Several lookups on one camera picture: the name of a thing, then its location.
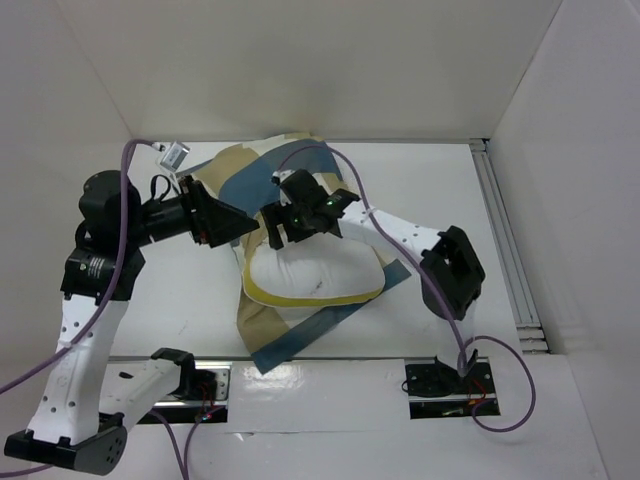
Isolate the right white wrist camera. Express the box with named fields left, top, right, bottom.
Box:
left=271, top=169, right=296, bottom=189

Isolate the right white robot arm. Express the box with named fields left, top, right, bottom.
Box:
left=261, top=169, right=486, bottom=392

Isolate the white pillow yellow trim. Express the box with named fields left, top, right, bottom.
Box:
left=242, top=234, right=385, bottom=308

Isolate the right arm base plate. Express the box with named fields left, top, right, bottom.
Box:
left=401, top=359, right=500, bottom=420

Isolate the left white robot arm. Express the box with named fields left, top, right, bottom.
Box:
left=4, top=170, right=259, bottom=476

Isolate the aluminium rail frame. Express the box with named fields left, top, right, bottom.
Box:
left=469, top=139, right=551, bottom=355

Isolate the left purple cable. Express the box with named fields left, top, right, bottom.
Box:
left=0, top=138, right=211, bottom=479

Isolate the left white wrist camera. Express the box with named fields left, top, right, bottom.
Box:
left=158, top=142, right=191, bottom=173

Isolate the blue tan white pillowcase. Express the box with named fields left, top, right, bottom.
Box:
left=192, top=130, right=414, bottom=375

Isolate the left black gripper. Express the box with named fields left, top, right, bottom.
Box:
left=125, top=173, right=260, bottom=245

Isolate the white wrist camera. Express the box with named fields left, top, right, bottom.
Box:
left=158, top=142, right=191, bottom=173
left=271, top=169, right=296, bottom=189

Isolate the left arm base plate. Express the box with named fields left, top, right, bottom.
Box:
left=100, top=358, right=231, bottom=426

